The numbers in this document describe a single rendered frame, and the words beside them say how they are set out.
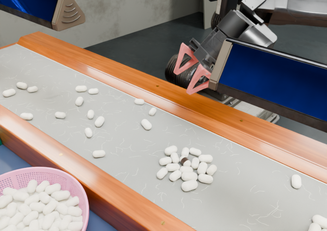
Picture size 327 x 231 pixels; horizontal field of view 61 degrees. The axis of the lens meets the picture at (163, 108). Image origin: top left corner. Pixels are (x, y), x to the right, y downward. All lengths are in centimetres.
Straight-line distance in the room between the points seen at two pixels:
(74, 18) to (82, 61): 48
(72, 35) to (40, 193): 243
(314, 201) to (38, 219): 60
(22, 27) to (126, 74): 185
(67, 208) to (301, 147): 59
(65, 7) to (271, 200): 61
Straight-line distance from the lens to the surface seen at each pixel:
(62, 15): 64
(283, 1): 70
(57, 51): 122
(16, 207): 69
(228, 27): 66
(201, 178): 67
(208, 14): 371
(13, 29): 274
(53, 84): 104
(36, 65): 119
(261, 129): 83
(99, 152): 72
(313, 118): 40
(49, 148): 75
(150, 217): 59
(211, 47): 66
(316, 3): 73
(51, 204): 66
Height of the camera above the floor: 127
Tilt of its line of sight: 36 degrees down
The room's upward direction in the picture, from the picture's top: 3 degrees clockwise
